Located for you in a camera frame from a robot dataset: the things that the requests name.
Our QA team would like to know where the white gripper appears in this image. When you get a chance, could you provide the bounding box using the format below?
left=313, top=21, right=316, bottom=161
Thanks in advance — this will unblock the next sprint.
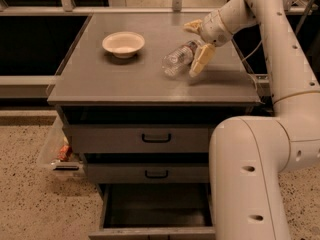
left=183, top=9, right=233, bottom=77

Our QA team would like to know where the clear plastic water bottle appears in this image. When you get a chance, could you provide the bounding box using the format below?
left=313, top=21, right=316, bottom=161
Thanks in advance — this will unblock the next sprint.
left=162, top=40, right=203, bottom=78

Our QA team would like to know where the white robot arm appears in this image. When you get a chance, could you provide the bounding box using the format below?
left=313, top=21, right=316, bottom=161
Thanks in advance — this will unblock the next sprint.
left=184, top=0, right=320, bottom=240

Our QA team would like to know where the grey drawer cabinet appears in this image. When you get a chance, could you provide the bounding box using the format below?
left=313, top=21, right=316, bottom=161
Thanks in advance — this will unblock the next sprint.
left=46, top=13, right=261, bottom=240

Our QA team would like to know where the grey top drawer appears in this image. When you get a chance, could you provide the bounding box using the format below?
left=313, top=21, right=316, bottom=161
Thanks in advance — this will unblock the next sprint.
left=63, top=125, right=210, bottom=153

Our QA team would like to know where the grey middle drawer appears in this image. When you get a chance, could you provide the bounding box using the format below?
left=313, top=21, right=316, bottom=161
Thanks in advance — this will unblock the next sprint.
left=85, top=163, right=209, bottom=184

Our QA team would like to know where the grey open bottom drawer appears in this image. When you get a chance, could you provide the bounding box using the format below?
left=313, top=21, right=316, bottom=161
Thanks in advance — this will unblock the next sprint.
left=89, top=183, right=215, bottom=240

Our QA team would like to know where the white paper bowl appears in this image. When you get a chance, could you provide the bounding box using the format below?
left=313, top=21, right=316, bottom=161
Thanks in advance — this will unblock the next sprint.
left=102, top=31, right=145, bottom=59

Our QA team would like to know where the red item in bin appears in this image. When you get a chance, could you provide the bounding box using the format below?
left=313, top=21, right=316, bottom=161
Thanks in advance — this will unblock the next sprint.
left=57, top=145, right=72, bottom=162

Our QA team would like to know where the clear plastic storage bin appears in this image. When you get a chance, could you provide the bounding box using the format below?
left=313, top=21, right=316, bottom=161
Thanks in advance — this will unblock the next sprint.
left=36, top=117, right=84, bottom=179

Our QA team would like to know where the white power cable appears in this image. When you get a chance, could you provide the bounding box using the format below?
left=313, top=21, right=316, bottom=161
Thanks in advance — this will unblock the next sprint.
left=241, top=40, right=264, bottom=64

